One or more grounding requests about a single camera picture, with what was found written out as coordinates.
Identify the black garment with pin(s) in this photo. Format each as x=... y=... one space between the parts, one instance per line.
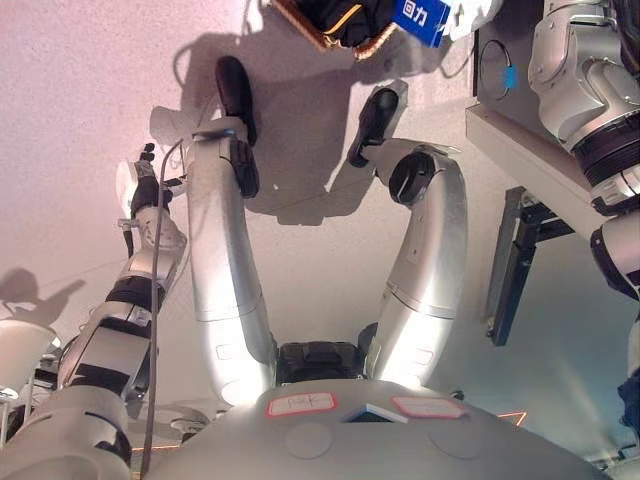
x=350 y=20

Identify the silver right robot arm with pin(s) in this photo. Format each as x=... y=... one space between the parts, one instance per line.
x=575 y=75

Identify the white cabinet side panel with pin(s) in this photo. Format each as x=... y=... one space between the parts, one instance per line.
x=530 y=145

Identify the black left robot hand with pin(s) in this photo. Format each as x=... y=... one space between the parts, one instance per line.
x=142 y=192

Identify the blue white chest badge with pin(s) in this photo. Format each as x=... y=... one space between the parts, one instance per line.
x=375 y=415

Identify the silver robot leg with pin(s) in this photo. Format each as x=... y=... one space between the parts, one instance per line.
x=430 y=260
x=222 y=260

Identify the silver left robot leg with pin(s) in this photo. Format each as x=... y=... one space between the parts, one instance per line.
x=222 y=260

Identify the black metal frame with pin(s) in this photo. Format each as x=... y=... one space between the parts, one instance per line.
x=515 y=265

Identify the wicker laundry basket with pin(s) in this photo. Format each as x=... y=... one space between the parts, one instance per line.
x=310 y=30

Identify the grey robot torso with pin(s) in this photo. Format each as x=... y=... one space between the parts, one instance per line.
x=380 y=445

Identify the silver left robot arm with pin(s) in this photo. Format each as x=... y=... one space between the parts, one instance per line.
x=105 y=345

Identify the silver right robot leg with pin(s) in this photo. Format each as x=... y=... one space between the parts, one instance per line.
x=430 y=260

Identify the white round object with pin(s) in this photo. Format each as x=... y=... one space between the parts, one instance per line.
x=22 y=350

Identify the black left robot foot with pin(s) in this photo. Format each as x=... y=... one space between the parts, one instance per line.
x=235 y=90

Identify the black right robot foot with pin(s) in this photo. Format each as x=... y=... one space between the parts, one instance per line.
x=375 y=120

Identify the red-bordered white label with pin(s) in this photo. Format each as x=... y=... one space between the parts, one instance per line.
x=300 y=404
x=427 y=406

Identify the black robot foot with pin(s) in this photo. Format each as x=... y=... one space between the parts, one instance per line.
x=235 y=90
x=375 y=120

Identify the grey front-load washing machine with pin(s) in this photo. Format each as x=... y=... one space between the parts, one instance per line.
x=500 y=55

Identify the blue tag with white print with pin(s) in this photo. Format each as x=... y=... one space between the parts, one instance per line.
x=417 y=20

